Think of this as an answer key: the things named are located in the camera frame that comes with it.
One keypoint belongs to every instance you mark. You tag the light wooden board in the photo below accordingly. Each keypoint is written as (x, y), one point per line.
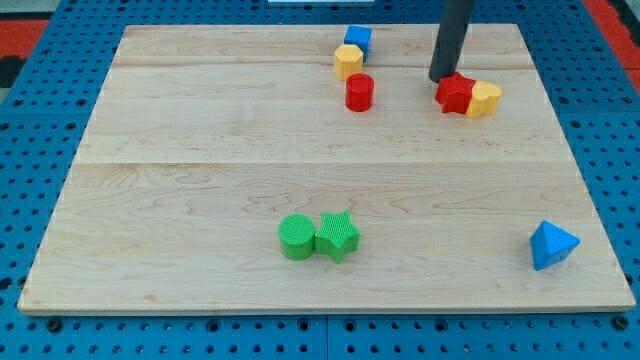
(204, 138)

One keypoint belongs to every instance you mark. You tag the green cylinder block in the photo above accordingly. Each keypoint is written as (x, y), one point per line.
(296, 234)

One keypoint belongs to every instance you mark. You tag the green star block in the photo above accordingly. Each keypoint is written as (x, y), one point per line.
(337, 236)

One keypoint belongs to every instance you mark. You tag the red cylinder block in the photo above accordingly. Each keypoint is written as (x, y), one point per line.
(359, 92)

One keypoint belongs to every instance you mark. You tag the yellow hexagon block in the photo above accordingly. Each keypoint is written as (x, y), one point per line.
(348, 60)

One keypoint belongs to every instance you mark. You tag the blue cube block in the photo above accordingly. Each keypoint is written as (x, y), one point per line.
(359, 36)

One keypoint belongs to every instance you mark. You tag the red star block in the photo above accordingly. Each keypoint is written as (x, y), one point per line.
(454, 93)

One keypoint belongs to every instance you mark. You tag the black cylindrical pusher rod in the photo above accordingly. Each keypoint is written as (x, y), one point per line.
(450, 38)

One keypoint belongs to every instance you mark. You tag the blue triangular pyramid block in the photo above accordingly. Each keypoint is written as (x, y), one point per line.
(551, 244)

